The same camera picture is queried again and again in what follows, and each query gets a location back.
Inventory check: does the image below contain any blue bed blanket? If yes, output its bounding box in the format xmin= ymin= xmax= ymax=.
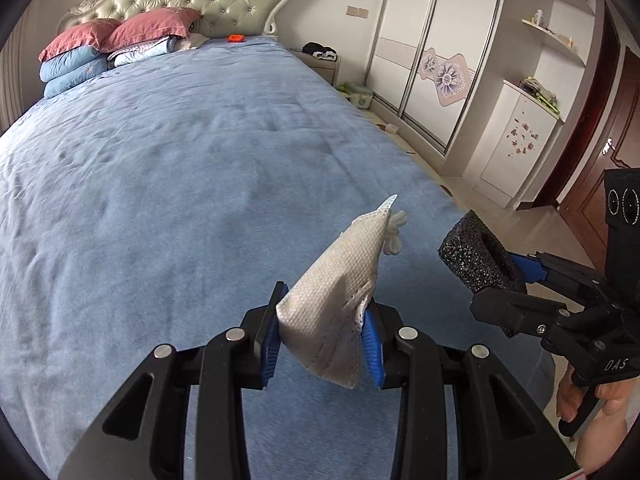
xmin=0 ymin=34 xmax=557 ymax=480

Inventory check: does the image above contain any person's right hand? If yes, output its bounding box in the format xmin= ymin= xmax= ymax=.
xmin=555 ymin=364 xmax=640 ymax=424

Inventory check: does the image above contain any right forearm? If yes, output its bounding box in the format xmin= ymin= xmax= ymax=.
xmin=575 ymin=404 xmax=627 ymax=474

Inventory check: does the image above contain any white sliding wardrobe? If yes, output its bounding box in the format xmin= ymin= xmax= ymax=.
xmin=366 ymin=0 xmax=500 ymax=154

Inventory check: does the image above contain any wall light switch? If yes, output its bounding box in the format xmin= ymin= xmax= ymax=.
xmin=346 ymin=6 xmax=369 ymax=20

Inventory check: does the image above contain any white corner shelf cabinet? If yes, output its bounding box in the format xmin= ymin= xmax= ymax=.
xmin=463 ymin=0 xmax=602 ymax=208

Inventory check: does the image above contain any dark brown wooden door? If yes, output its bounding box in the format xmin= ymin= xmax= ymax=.
xmin=560 ymin=50 xmax=639 ymax=271

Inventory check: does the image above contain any pink pillow right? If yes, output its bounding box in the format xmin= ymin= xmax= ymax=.
xmin=99 ymin=8 xmax=202 ymax=53

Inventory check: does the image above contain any pink pillow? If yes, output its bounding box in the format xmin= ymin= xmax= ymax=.
xmin=99 ymin=8 xmax=202 ymax=53
xmin=38 ymin=18 xmax=122 ymax=63

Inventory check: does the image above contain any white blue folded quilt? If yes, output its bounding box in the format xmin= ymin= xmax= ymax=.
xmin=107 ymin=36 xmax=178 ymax=67

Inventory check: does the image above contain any pink pillow left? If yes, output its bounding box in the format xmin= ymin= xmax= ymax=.
xmin=38 ymin=18 xmax=122 ymax=63

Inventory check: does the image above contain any green storage box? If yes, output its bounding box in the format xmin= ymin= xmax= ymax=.
xmin=343 ymin=82 xmax=374 ymax=110

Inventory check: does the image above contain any grey nightstand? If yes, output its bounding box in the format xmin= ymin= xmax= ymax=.
xmin=290 ymin=49 xmax=341 ymax=87

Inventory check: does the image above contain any black foam square with hole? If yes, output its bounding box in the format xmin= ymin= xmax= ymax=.
xmin=438 ymin=210 xmax=527 ymax=294

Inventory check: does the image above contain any black clothing on nightstand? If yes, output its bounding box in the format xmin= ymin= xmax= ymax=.
xmin=302 ymin=42 xmax=338 ymax=62

